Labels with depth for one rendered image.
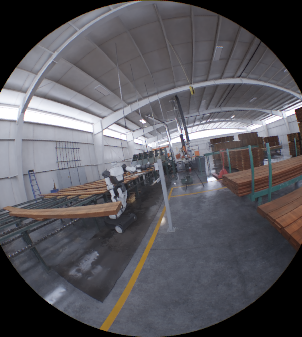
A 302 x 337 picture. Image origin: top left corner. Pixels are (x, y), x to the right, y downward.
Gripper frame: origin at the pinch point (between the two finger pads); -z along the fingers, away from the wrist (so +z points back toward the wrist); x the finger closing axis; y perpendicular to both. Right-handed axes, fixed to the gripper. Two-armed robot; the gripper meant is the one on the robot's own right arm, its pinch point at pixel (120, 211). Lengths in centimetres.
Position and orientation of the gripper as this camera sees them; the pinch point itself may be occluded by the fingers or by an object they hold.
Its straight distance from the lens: 221.2
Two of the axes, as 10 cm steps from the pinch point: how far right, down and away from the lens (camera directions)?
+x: 5.6, -4.0, -7.2
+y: 7.0, -2.3, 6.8
